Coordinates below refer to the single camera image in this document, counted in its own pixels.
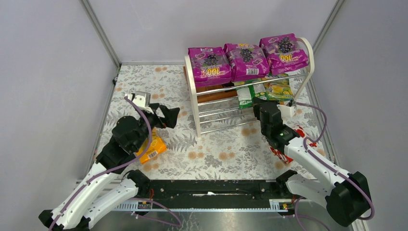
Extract purple candy bag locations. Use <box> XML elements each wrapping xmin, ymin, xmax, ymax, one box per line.
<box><xmin>223</xmin><ymin>43</ymin><xmax>270</xmax><ymax>82</ymax></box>
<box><xmin>259</xmin><ymin>33</ymin><xmax>308</xmax><ymax>76</ymax></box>
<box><xmin>188</xmin><ymin>47</ymin><xmax>232</xmax><ymax>88</ymax></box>

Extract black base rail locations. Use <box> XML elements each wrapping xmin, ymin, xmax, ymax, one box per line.
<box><xmin>126</xmin><ymin>170</ymin><xmax>299</xmax><ymax>212</ymax></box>

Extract orange wooden divider tray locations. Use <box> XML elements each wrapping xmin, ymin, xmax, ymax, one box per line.
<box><xmin>183</xmin><ymin>65</ymin><xmax>238</xmax><ymax>104</ymax></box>

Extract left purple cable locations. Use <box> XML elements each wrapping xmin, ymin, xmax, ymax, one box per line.
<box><xmin>48</xmin><ymin>96</ymin><xmax>183</xmax><ymax>231</ymax></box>

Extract green yellow bag on shelf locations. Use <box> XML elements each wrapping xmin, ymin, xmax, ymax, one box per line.
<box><xmin>261</xmin><ymin>73</ymin><xmax>293</xmax><ymax>102</ymax></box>

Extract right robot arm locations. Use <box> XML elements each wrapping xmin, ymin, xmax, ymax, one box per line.
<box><xmin>253</xmin><ymin>98</ymin><xmax>375</xmax><ymax>227</ymax></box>

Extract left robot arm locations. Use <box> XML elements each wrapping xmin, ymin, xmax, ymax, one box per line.
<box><xmin>38</xmin><ymin>103</ymin><xmax>180</xmax><ymax>231</ymax></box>

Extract red white floral bag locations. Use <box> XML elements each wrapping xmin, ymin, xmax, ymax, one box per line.
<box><xmin>269</xmin><ymin>125</ymin><xmax>317</xmax><ymax>165</ymax></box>

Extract white metal shelf rack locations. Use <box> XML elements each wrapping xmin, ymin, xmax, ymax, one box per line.
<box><xmin>184</xmin><ymin>37</ymin><xmax>315</xmax><ymax>137</ymax></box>

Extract orange mango candy bag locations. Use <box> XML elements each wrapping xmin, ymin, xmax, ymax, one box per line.
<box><xmin>139</xmin><ymin>128</ymin><xmax>167</xmax><ymax>165</ymax></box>

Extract green candy bag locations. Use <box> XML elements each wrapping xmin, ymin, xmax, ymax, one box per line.
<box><xmin>234</xmin><ymin>78</ymin><xmax>268</xmax><ymax>109</ymax></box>

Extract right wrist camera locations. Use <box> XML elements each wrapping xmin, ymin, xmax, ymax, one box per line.
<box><xmin>277</xmin><ymin>100</ymin><xmax>296</xmax><ymax>118</ymax></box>

